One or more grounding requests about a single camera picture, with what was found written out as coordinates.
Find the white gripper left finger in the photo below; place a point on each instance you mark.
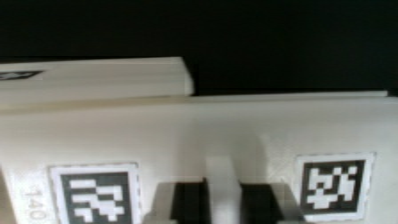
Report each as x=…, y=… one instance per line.
x=159, y=214

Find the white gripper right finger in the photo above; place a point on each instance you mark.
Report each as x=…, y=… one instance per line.
x=292, y=215

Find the white cabinet door panel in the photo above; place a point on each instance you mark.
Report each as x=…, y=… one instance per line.
x=61, y=81
x=89, y=151

